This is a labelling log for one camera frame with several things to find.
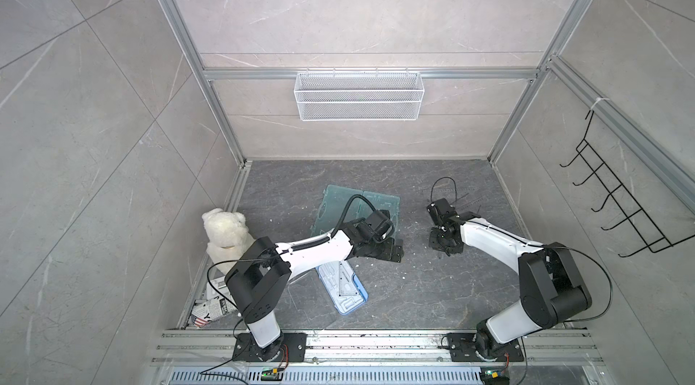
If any green transparent ruler set case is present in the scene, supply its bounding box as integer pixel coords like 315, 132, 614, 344
309, 185, 402, 245

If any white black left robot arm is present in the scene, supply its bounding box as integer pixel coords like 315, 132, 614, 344
224, 223, 404, 350

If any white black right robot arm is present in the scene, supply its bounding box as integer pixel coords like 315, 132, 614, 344
431, 215, 593, 351

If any blue geometry set case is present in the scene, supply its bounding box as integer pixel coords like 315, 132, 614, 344
316, 261, 368, 315

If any white teddy bear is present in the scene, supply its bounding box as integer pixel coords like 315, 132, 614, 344
202, 209, 254, 275

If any printed newspaper pattern pouch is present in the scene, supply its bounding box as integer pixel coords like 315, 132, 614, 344
189, 276, 239, 328

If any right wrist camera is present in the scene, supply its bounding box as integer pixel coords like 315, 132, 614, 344
426, 198, 458, 226

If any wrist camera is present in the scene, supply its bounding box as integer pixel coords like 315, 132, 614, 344
365, 209, 393, 237
426, 198, 458, 226

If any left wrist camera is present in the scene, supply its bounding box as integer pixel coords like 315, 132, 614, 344
365, 209, 393, 237

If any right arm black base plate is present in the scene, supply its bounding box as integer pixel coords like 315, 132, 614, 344
441, 331, 525, 363

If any aluminium front rail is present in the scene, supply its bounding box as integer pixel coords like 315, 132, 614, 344
147, 329, 604, 366

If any white wire mesh basket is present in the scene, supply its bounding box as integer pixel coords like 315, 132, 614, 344
293, 71, 425, 122

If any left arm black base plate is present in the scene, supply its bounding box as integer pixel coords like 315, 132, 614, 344
232, 332, 308, 363

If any black wire hook rack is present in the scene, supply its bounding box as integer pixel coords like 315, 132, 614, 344
559, 110, 694, 258

